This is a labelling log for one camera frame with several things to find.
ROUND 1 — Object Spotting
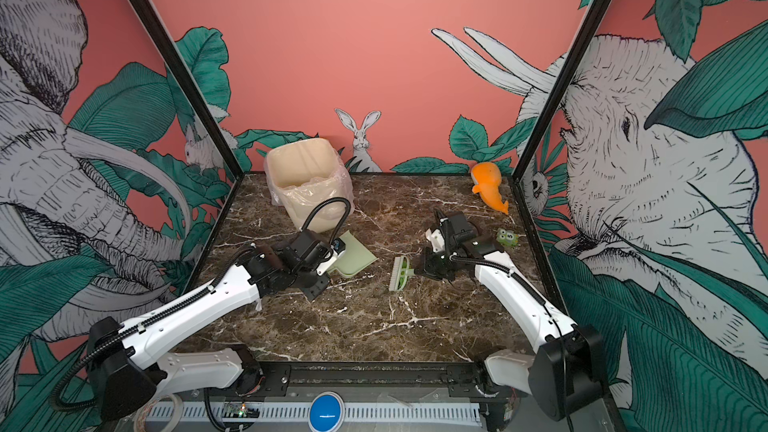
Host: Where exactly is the white slotted cable duct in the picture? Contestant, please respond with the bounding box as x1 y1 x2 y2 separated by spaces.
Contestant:
143 400 482 426

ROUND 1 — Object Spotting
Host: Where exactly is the small green frog toy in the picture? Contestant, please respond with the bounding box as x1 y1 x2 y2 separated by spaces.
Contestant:
496 228 519 248

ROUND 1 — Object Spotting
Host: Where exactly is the right black frame post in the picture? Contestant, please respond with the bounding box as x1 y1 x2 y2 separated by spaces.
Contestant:
512 0 612 184

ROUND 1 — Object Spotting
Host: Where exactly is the left black frame post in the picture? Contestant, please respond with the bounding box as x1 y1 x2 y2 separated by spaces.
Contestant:
98 0 245 180

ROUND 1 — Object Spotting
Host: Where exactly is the green paper scrap centre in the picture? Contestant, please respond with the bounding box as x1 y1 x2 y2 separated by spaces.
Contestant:
399 257 413 288

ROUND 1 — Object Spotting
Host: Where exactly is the black front mounting rail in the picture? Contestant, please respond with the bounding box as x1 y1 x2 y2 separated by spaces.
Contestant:
179 361 601 400

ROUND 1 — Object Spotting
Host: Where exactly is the orange carrot plush toy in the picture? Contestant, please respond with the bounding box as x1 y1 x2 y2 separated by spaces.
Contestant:
470 162 509 215

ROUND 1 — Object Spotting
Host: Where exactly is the pale green hand brush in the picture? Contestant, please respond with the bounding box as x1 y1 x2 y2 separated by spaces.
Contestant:
389 256 409 292

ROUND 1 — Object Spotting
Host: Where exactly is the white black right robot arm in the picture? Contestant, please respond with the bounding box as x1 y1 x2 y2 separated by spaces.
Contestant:
416 209 608 421

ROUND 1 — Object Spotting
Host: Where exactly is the coiled clear cable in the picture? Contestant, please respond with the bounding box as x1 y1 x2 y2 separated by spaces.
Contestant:
133 392 184 432

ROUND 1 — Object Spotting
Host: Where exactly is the blue round button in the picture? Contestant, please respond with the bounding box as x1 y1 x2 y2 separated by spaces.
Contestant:
308 391 346 432

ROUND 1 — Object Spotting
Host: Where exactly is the black frame post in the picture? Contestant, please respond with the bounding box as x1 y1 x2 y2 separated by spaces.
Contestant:
512 0 612 184
98 0 245 180

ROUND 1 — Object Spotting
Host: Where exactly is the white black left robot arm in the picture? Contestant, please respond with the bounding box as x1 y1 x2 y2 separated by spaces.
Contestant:
49 230 347 422

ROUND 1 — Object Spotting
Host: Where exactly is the pale green dustpan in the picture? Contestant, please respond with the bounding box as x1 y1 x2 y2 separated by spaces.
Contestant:
330 231 377 279

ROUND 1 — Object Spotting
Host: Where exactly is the cream plastic trash bin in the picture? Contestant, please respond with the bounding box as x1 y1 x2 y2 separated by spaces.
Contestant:
264 138 354 229

